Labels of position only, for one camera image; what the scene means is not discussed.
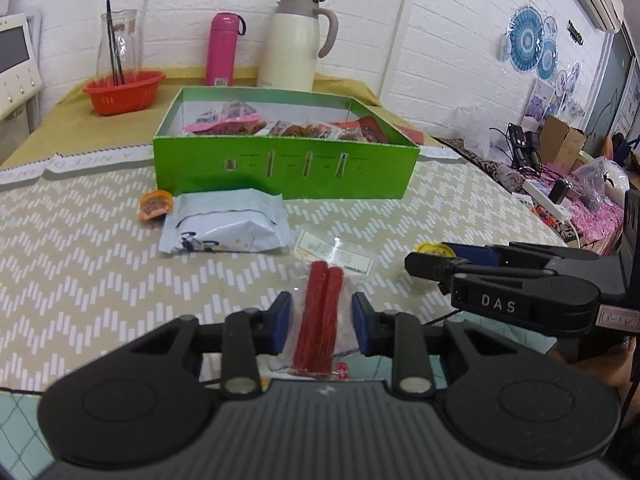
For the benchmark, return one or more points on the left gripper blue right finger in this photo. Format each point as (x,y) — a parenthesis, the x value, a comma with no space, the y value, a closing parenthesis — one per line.
(399,337)

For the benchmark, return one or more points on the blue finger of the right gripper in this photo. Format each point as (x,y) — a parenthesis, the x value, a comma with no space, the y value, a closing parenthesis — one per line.
(479,255)
(443,270)

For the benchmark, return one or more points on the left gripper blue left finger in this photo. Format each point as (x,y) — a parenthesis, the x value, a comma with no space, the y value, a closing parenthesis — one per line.
(247,335)

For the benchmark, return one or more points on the small yellow jelly cup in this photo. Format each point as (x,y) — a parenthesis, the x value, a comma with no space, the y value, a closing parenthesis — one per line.
(439,250)

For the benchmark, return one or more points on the red sausage stick pack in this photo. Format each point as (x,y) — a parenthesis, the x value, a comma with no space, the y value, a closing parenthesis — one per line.
(327,272)

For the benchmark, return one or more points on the white blue snack bag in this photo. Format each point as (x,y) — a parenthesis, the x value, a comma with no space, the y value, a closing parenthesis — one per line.
(226,221)

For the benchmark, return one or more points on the dark brown snack bag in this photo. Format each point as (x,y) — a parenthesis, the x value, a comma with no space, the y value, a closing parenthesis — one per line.
(364,129)

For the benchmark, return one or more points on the pink edged cookie bag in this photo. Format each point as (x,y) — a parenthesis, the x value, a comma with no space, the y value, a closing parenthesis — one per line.
(235,118)

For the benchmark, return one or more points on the brown cardboard box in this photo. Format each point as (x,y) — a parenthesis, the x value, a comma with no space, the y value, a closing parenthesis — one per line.
(560,145)

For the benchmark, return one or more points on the small orange jelly cup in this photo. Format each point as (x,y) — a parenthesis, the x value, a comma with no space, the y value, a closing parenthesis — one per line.
(154,205)

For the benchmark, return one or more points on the green cardboard box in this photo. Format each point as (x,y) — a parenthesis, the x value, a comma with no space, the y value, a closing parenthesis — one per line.
(291,166)

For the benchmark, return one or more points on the patterned tablecloth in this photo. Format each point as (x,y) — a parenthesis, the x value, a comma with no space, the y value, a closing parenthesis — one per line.
(81,275)

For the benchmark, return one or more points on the round pastry packet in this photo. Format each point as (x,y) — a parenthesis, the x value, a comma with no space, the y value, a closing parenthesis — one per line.
(306,130)

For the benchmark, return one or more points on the cream thermos jug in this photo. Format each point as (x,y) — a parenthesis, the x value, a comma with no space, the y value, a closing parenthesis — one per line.
(300,33)

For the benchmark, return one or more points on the red plastic basket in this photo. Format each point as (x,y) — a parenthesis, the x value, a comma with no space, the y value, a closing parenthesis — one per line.
(135,94)

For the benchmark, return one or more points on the pink thermos bottle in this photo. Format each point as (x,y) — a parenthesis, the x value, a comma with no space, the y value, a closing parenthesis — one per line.
(225,29)

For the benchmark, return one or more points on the clear glass carafe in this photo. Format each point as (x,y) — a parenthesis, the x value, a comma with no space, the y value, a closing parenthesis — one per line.
(126,31)

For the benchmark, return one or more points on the white water dispenser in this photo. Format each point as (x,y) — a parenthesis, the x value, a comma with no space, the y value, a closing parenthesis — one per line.
(21,81)

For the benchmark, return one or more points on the blue wall fan decoration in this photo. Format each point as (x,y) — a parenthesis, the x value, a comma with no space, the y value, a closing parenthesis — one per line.
(530,43)

